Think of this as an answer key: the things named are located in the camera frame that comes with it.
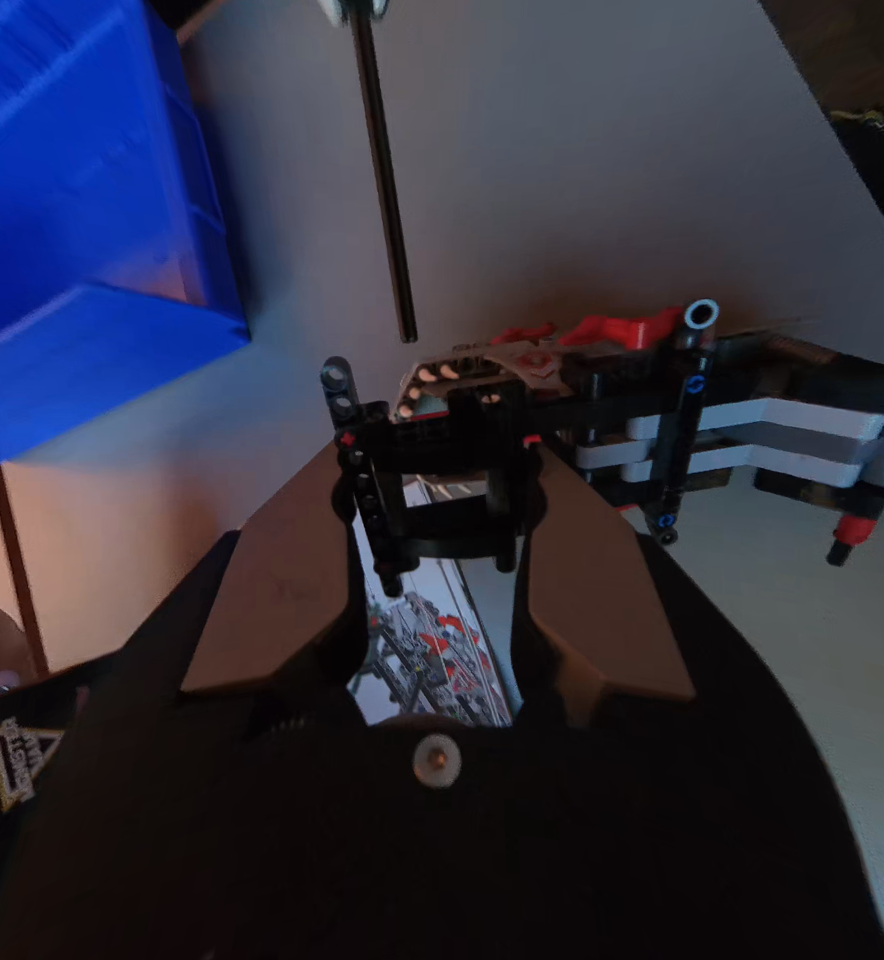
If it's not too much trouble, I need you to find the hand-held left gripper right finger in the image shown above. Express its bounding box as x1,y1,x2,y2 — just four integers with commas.
509,442,698,729

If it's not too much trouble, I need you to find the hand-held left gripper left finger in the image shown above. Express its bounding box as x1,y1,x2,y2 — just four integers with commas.
181,441,373,695

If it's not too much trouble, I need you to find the black lego axle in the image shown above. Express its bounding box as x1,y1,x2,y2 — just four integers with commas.
350,0,420,346

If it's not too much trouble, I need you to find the black grey lego truck model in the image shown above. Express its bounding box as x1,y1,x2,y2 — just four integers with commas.
320,300,884,599

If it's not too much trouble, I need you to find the red lego bush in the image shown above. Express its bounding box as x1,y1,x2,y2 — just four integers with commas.
832,513,881,549

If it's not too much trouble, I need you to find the black toy set box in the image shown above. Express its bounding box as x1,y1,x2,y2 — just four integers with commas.
0,675,92,888

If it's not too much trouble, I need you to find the open instruction booklet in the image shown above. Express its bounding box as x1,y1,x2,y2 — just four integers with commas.
348,480,523,730

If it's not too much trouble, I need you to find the blue plastic bin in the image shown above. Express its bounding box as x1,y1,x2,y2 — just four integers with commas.
0,0,253,468

